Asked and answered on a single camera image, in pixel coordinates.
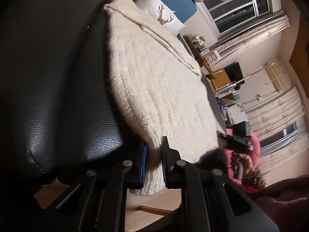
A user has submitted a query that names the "cream knitted sweater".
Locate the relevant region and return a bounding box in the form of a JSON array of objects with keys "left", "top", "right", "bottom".
[{"left": 103, "top": 0, "right": 221, "bottom": 195}]

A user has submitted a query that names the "right floral sleeve forearm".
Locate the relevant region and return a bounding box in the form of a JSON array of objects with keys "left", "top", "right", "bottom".
[{"left": 241, "top": 168, "right": 267, "bottom": 191}]

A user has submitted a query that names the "person's right hand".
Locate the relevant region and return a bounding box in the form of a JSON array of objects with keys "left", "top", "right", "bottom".
[{"left": 230, "top": 151, "right": 255, "bottom": 178}]

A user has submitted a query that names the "pink quilted blanket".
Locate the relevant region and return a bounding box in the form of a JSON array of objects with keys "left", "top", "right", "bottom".
[{"left": 222, "top": 122, "right": 265, "bottom": 193}]

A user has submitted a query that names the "white paper bag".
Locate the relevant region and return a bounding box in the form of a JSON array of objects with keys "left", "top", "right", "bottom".
[{"left": 226, "top": 103, "right": 248, "bottom": 124}]

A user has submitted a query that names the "wooden side table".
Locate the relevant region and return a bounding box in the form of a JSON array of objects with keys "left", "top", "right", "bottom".
[{"left": 183, "top": 36, "right": 232, "bottom": 95}]

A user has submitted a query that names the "black television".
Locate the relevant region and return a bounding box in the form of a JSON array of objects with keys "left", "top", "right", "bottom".
[{"left": 224, "top": 62, "right": 244, "bottom": 82}]

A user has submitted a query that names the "white deer print pillow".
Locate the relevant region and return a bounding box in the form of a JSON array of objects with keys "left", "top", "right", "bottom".
[{"left": 135, "top": 0, "right": 185, "bottom": 36}]

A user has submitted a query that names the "wall air conditioner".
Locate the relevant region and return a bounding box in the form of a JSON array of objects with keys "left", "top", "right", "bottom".
[{"left": 264, "top": 62, "right": 285, "bottom": 92}]

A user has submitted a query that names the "window with white frame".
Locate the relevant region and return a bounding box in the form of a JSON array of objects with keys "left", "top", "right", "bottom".
[{"left": 196, "top": 0, "right": 271, "bottom": 38}]

